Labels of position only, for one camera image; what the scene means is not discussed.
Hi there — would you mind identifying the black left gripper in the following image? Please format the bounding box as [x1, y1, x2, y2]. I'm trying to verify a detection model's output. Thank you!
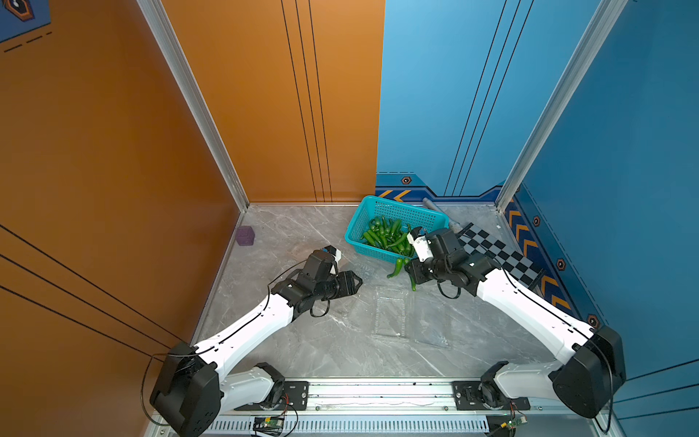
[312, 268, 364, 302]

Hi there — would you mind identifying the teal plastic mesh basket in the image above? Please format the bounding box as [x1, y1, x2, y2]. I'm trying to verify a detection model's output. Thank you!
[345, 196, 449, 264]

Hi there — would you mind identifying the clear pepper container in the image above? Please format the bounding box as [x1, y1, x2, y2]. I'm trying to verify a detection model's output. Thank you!
[372, 291, 453, 349]

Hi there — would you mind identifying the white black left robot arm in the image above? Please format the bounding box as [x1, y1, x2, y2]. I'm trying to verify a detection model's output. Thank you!
[149, 269, 363, 436]

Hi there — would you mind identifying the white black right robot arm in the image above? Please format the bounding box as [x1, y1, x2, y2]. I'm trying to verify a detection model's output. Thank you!
[406, 228, 626, 419]

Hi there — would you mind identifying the grey cylinder rod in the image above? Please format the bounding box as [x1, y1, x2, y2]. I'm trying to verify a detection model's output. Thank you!
[421, 197, 464, 235]

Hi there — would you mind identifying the black white chessboard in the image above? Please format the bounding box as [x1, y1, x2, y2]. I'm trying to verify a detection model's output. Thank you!
[457, 223, 544, 291]

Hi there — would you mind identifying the purple embossed cube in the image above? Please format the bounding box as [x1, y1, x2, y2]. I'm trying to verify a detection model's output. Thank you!
[235, 225, 256, 247]

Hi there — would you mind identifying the green circuit board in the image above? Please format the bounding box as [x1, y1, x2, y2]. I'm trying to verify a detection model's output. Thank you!
[251, 416, 286, 437]

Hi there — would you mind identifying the small circuit board right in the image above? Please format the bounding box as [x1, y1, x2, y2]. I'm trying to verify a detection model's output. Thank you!
[504, 414, 528, 428]

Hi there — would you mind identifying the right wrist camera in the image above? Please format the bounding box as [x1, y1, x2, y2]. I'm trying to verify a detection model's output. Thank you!
[407, 227, 433, 262]

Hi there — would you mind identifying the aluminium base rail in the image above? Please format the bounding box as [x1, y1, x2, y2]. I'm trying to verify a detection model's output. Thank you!
[143, 376, 626, 437]

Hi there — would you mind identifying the aluminium corner post right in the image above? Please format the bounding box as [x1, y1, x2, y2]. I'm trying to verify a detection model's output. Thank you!
[495, 0, 628, 213]

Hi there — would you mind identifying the aluminium corner post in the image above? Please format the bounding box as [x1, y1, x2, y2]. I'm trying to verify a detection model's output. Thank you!
[495, 0, 628, 213]
[137, 0, 249, 212]

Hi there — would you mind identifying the aluminium corner post left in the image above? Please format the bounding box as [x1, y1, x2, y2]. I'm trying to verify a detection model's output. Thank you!
[137, 0, 249, 212]

